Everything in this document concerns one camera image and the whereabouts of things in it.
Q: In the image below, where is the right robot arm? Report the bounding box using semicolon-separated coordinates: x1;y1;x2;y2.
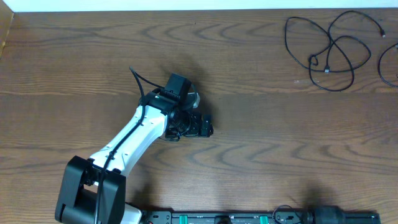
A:
302;206;345;224

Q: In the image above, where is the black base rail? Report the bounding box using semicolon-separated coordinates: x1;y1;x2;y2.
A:
139;209;381;224

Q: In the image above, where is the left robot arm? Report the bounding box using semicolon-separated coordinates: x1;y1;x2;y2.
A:
55;73;213;223

